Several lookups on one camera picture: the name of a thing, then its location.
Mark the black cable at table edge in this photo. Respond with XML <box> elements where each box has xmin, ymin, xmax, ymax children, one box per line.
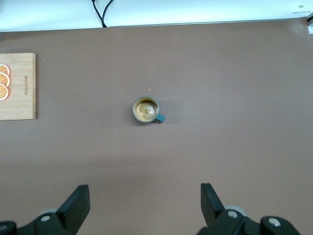
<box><xmin>91</xmin><ymin>0</ymin><xmax>114</xmax><ymax>28</ymax></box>

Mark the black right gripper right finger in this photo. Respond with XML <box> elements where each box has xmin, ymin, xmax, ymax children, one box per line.
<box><xmin>197</xmin><ymin>183</ymin><xmax>261</xmax><ymax>235</ymax></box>

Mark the teal cup with yellow inside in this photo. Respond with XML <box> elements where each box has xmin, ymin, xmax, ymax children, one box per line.
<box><xmin>132</xmin><ymin>96</ymin><xmax>166</xmax><ymax>123</ymax></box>

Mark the orange slice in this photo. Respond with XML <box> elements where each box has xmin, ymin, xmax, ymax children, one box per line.
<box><xmin>0</xmin><ymin>84</ymin><xmax>11</xmax><ymax>101</ymax></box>

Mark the white paper label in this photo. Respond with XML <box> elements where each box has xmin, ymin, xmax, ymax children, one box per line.
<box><xmin>290</xmin><ymin>2</ymin><xmax>313</xmax><ymax>16</ymax></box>

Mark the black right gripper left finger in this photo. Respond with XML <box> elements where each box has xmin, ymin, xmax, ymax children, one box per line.
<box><xmin>17</xmin><ymin>185</ymin><xmax>90</xmax><ymax>235</ymax></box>

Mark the bamboo cutting board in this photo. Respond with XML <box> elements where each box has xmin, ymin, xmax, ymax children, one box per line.
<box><xmin>0</xmin><ymin>53</ymin><xmax>36</xmax><ymax>120</ymax></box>

